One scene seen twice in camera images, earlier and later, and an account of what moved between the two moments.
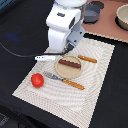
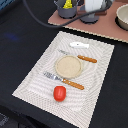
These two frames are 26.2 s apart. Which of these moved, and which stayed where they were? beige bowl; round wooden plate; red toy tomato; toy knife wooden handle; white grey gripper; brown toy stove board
Moved: white grey gripper; red toy tomato
Stayed: toy knife wooden handle; round wooden plate; beige bowl; brown toy stove board
